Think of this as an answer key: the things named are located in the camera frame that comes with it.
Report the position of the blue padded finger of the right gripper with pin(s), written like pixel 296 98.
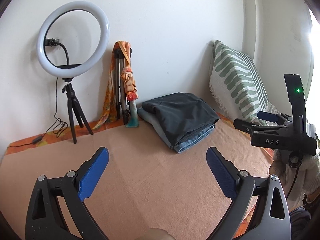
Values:
pixel 279 119

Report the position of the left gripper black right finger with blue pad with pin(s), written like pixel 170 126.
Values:
pixel 270 218

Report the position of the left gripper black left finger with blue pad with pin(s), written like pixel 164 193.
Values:
pixel 44 216

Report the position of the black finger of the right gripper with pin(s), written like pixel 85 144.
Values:
pixel 251 128

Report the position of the dark grey pants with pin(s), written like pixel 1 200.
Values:
pixel 194 111

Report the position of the grey gloved right hand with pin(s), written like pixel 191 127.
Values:
pixel 297 183

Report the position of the green striped white pillow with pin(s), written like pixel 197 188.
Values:
pixel 236 85

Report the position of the folded light blue jeans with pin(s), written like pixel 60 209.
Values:
pixel 178 138

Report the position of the teal cloth piece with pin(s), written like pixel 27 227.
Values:
pixel 132 113

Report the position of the black mini tripod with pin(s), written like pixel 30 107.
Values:
pixel 74 109

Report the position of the folded tripod with orange scarf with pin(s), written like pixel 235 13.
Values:
pixel 121 86

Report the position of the white ring light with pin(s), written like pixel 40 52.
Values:
pixel 73 39

